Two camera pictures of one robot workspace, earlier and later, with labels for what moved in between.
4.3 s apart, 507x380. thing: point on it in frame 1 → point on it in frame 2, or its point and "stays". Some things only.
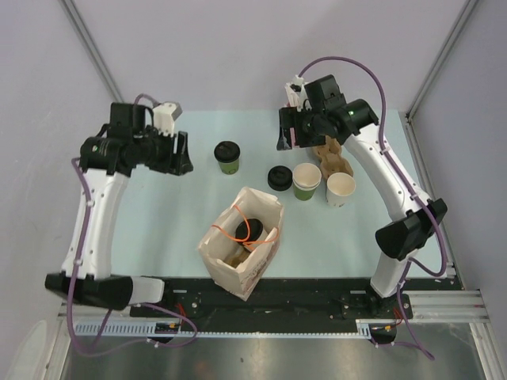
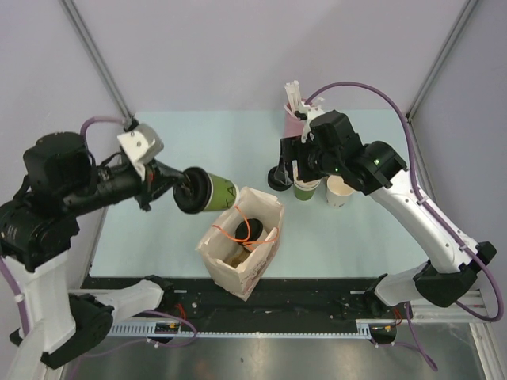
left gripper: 184,163 → 157,177
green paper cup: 230,168 → 224,195
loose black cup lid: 280,178 stays
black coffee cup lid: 226,151 → 192,195
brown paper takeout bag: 241,246 stays
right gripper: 291,118 → 291,150
